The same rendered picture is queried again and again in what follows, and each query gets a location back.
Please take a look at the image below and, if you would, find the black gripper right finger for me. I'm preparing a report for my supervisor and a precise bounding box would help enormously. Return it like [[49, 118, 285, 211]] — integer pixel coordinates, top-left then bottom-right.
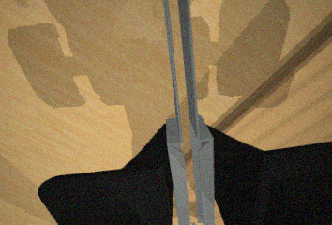
[[207, 125, 332, 225]]

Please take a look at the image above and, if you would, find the light wooden board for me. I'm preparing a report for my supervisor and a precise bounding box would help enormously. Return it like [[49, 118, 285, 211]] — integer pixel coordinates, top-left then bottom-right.
[[184, 21, 332, 217]]

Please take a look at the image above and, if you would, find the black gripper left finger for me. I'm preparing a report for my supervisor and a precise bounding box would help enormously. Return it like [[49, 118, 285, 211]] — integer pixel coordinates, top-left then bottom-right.
[[38, 124, 174, 225]]

